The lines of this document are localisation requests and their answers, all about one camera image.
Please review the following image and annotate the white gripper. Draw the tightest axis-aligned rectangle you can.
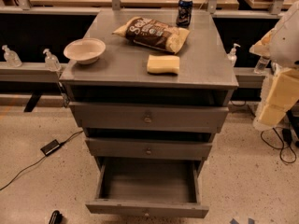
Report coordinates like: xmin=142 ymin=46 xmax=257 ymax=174
xmin=253 ymin=68 xmax=299 ymax=131

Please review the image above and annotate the grey bottom drawer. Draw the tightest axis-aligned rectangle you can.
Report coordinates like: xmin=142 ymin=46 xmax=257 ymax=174
xmin=86 ymin=158 xmax=208 ymax=218

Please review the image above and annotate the grey drawer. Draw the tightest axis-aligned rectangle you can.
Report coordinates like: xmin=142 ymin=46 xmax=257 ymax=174
xmin=69 ymin=102 xmax=228 ymax=133
xmin=86 ymin=158 xmax=208 ymax=218
xmin=86 ymin=138 xmax=212 ymax=161

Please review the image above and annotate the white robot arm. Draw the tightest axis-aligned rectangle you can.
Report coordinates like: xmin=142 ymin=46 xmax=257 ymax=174
xmin=249 ymin=1 xmax=299 ymax=131

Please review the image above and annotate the grey drawer cabinet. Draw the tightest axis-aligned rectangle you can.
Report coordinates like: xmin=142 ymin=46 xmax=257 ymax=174
xmin=59 ymin=8 xmax=240 ymax=173

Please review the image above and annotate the grey top drawer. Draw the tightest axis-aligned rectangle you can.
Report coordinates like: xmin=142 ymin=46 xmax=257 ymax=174
xmin=69 ymin=102 xmax=228 ymax=133

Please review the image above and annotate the grey middle drawer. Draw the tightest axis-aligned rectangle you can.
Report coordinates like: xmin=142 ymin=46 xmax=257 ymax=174
xmin=86 ymin=138 xmax=212 ymax=161

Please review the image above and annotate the clear water bottle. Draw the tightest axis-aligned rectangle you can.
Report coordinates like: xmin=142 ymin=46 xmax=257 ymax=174
xmin=253 ymin=56 xmax=270 ymax=74

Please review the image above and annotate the right sanitizer bottle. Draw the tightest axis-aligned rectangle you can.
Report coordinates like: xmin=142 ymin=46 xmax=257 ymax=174
xmin=227 ymin=43 xmax=240 ymax=66

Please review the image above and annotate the sanitizer bottle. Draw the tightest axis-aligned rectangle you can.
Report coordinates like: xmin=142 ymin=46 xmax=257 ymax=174
xmin=2 ymin=45 xmax=22 ymax=67
xmin=43 ymin=49 xmax=62 ymax=72
xmin=227 ymin=43 xmax=240 ymax=66

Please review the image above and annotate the blue soda can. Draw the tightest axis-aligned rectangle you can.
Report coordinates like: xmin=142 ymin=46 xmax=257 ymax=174
xmin=176 ymin=0 xmax=193 ymax=27

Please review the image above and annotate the yellow sponge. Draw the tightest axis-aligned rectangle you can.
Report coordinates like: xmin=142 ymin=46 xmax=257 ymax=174
xmin=147 ymin=55 xmax=180 ymax=75

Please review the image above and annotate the brown chip bag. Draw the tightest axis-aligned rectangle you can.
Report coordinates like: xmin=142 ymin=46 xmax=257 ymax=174
xmin=113 ymin=17 xmax=190 ymax=54

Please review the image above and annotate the white bowl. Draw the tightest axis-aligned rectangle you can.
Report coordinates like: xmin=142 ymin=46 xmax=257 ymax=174
xmin=64 ymin=38 xmax=106 ymax=64

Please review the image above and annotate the black power adapter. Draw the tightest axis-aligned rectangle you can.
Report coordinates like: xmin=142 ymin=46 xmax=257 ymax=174
xmin=40 ymin=140 xmax=60 ymax=156

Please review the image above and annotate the black object on floor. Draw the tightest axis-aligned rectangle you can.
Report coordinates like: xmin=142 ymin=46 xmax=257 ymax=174
xmin=49 ymin=210 xmax=63 ymax=224

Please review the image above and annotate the far left sanitizer bottle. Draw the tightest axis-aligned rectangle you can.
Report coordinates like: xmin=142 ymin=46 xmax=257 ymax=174
xmin=2 ymin=45 xmax=22 ymax=67

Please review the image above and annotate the black cable right floor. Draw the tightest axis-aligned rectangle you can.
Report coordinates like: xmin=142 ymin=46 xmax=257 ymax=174
xmin=260 ymin=126 xmax=298 ymax=165

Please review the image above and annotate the black cable on floor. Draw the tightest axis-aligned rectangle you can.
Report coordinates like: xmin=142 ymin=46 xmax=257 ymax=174
xmin=0 ymin=130 xmax=84 ymax=192

